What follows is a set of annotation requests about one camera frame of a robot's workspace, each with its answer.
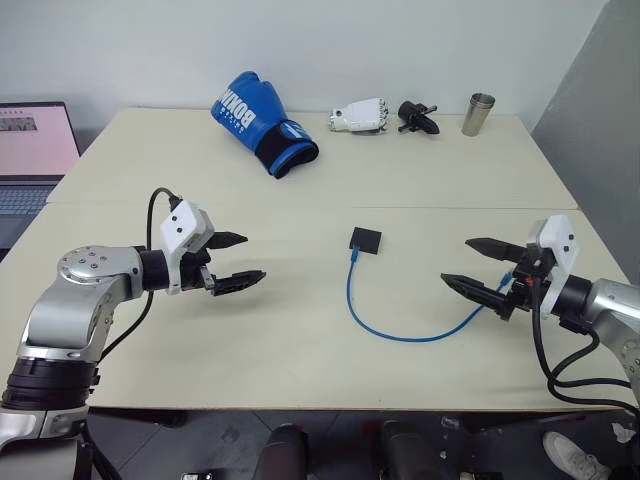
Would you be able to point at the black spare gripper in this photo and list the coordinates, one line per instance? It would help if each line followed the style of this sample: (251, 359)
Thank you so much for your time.
(415, 117)

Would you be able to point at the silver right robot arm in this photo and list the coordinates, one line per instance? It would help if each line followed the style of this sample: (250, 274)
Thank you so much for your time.
(612, 305)

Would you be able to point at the stacked steel cups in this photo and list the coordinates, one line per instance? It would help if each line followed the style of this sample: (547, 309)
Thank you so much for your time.
(477, 115)

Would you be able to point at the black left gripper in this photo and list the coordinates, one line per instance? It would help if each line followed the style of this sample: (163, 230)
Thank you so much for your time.
(192, 272)

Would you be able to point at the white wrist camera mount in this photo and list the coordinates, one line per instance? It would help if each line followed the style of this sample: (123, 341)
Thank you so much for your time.
(560, 240)
(182, 222)

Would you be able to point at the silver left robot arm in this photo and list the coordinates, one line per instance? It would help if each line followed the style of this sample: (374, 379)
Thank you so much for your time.
(75, 295)

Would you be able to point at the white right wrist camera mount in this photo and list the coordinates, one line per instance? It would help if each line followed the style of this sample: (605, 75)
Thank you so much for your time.
(560, 240)

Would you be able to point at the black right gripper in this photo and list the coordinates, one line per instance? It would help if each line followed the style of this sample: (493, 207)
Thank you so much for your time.
(530, 277)

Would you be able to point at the black square box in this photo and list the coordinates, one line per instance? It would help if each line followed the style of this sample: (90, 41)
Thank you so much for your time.
(365, 240)

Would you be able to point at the grey laptop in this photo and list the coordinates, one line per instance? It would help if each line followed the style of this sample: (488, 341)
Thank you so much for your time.
(30, 145)

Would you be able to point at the white robotic hand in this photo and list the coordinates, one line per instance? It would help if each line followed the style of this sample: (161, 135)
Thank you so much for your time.
(357, 115)

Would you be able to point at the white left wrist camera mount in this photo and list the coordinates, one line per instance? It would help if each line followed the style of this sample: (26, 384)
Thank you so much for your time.
(182, 222)

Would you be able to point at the dark rounded shape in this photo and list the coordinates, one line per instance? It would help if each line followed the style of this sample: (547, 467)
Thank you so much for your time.
(282, 452)
(407, 450)

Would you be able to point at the white shoe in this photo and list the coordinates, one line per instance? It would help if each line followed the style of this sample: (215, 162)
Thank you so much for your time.
(575, 457)

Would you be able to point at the blue boxing glove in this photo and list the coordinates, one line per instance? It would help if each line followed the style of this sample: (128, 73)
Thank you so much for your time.
(255, 117)

